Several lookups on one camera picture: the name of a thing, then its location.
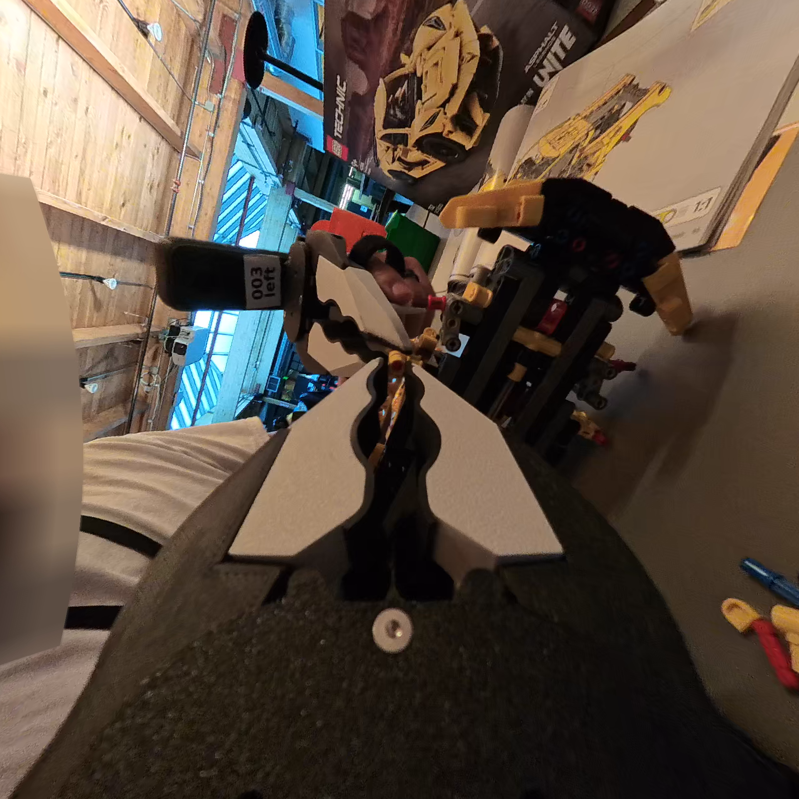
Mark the green box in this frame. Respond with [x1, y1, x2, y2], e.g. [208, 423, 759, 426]
[384, 211, 441, 269]

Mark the dark toy set box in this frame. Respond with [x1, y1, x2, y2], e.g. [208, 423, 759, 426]
[323, 0, 615, 207]

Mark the open instruction booklet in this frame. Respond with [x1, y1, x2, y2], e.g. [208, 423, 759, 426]
[481, 0, 799, 253]

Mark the yellow brick car model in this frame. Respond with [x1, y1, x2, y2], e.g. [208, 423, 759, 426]
[365, 176, 695, 469]

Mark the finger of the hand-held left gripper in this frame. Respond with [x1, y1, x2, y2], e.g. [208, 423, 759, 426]
[316, 255, 415, 353]
[297, 323, 384, 380]

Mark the red box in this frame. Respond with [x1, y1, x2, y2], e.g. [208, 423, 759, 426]
[311, 208, 388, 251]

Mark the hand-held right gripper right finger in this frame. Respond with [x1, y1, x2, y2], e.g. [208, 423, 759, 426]
[395, 364, 566, 601]

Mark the grey desk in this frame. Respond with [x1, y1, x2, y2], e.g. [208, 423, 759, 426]
[562, 134, 799, 769]

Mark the black pedestal table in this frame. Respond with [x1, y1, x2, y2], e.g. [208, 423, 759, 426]
[243, 11, 325, 91]

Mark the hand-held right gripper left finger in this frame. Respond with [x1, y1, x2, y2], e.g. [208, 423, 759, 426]
[228, 359, 395, 601]

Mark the large pile of brick pins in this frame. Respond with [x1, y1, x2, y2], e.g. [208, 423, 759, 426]
[721, 557, 799, 690]

